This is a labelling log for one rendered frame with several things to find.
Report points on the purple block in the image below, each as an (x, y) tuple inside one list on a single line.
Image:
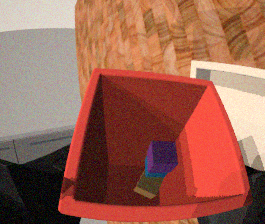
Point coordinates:
[(162, 156)]

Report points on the white shallow tray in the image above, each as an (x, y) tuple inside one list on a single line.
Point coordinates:
[(242, 91)]

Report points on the red square cup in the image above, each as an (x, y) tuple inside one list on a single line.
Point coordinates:
[(122, 112)]

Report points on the olive yellow block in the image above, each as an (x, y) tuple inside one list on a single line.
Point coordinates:
[(148, 186)]

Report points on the small blue block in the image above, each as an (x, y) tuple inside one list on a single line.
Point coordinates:
[(157, 174)]

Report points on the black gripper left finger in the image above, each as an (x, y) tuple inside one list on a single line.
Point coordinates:
[(34, 188)]

